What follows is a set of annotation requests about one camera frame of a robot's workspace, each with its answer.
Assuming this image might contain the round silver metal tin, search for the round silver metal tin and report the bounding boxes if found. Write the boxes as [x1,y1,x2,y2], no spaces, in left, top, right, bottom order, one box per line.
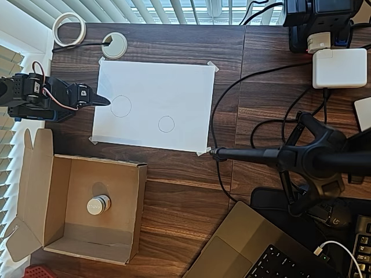
[86,195,112,217]

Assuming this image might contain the open cardboard box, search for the open cardboard box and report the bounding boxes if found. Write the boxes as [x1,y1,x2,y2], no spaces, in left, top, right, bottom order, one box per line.
[5,127,148,266]

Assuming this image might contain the masking tape roll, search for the masking tape roll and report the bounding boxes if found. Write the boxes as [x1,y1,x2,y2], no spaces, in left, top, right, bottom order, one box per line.
[52,13,86,47]

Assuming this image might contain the white paper sheet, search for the white paper sheet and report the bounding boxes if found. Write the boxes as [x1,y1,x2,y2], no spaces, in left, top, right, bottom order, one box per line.
[92,60,216,153]

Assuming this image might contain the white vertical blinds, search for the white vertical blinds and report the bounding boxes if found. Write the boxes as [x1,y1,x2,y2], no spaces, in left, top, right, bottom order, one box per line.
[17,0,285,26]
[0,43,27,278]

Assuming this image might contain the grey laptop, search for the grey laptop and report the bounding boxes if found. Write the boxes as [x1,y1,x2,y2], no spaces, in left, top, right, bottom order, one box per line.
[181,201,341,278]

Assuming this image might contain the black mouse pad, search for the black mouse pad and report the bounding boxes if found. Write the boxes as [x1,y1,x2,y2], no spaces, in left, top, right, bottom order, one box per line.
[250,186,360,255]

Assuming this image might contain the black power strip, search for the black power strip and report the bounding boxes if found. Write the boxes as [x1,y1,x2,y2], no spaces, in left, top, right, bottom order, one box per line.
[282,0,365,53]

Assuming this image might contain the black tripod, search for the black tripod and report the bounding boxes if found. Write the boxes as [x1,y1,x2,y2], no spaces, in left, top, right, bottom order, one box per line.
[209,111,371,218]

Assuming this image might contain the small white plug adapter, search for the small white plug adapter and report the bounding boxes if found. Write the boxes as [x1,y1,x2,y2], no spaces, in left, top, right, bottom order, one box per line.
[306,31,332,54]

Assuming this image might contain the white square power adapter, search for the white square power adapter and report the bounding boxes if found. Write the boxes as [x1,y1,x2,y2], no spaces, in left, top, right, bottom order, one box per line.
[312,48,368,89]

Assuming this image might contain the black computer mouse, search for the black computer mouse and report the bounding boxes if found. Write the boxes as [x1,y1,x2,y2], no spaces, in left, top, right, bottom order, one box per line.
[311,199,353,229]

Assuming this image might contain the white flat device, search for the white flat device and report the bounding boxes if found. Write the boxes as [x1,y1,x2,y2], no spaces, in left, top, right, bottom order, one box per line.
[353,97,371,133]

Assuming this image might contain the black keyboard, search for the black keyboard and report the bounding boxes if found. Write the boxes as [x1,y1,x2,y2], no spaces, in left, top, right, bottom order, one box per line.
[352,214,371,278]

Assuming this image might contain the round desk cable grommet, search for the round desk cable grommet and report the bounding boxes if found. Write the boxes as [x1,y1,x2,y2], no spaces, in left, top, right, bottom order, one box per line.
[101,32,128,60]

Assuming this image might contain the thin black cable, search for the thin black cable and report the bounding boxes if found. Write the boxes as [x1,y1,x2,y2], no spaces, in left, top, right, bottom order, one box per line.
[52,40,112,53]

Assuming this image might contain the long black cable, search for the long black cable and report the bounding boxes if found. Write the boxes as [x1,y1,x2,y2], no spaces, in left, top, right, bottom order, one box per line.
[209,61,314,203]

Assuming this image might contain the black adapter cable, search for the black adapter cable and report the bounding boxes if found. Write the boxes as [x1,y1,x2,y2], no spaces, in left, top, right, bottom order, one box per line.
[250,86,331,151]

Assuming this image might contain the white charging cable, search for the white charging cable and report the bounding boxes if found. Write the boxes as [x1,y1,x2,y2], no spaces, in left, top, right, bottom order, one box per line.
[315,240,365,278]

